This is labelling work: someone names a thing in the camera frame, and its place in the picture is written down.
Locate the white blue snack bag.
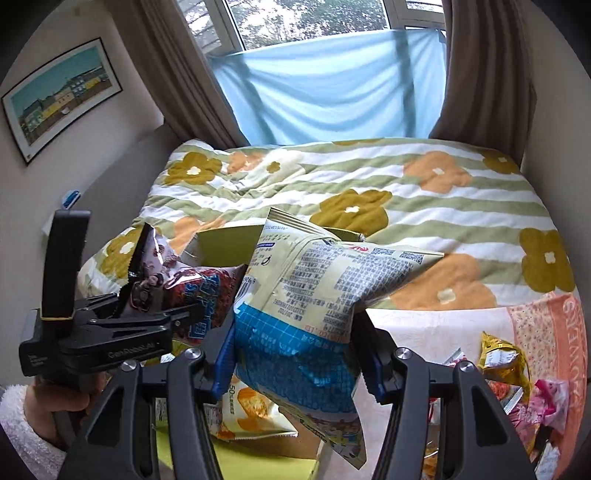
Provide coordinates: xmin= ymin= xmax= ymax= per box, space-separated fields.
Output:
xmin=233 ymin=207 xmax=445 ymax=469

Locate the dark red snack packet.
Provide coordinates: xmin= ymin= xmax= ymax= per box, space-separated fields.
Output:
xmin=122 ymin=223 xmax=250 ymax=344

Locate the floral striped blanket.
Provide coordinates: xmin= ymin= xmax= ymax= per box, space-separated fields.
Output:
xmin=76 ymin=137 xmax=578 ymax=315

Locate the light blue cloth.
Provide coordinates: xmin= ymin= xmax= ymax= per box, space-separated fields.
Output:
xmin=205 ymin=28 xmax=448 ymax=146

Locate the window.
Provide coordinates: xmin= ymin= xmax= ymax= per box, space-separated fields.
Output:
xmin=182 ymin=0 xmax=446 ymax=58

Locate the framed wall picture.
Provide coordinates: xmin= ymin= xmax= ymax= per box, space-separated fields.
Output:
xmin=1 ymin=38 xmax=123 ymax=166

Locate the person's left forearm white sleeve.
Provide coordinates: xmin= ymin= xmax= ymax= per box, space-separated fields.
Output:
xmin=0 ymin=384 xmax=70 ymax=480

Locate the yellow-green cardboard box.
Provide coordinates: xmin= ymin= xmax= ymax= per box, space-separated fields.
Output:
xmin=154 ymin=224 xmax=368 ymax=480

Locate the orange white snack packet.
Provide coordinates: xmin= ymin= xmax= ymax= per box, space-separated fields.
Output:
xmin=203 ymin=374 xmax=298 ymax=441

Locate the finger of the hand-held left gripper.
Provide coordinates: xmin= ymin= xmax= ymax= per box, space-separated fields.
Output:
xmin=73 ymin=288 xmax=162 ymax=324
xmin=95 ymin=310 xmax=192 ymax=343

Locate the red silver snack packet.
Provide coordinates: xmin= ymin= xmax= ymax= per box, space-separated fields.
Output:
xmin=486 ymin=379 xmax=525 ymax=412

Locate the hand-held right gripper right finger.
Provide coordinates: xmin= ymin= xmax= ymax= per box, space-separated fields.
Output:
xmin=355 ymin=313 xmax=537 ymax=480

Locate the peach white towel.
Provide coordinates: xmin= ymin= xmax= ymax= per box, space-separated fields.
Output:
xmin=365 ymin=293 xmax=591 ymax=480

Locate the brown curtain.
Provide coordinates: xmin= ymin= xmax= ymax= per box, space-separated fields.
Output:
xmin=113 ymin=0 xmax=250 ymax=151
xmin=427 ymin=0 xmax=539 ymax=164

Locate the person's left hand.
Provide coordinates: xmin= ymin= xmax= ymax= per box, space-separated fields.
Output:
xmin=25 ymin=374 xmax=109 ymax=439

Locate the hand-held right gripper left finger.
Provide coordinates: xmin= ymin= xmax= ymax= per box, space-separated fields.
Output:
xmin=58 ymin=316 xmax=238 ymax=480

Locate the gold snack packet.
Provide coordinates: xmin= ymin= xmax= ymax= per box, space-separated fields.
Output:
xmin=478 ymin=331 xmax=532 ymax=402

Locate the pink snack packet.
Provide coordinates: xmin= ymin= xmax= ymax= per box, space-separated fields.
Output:
xmin=531 ymin=378 xmax=571 ymax=428

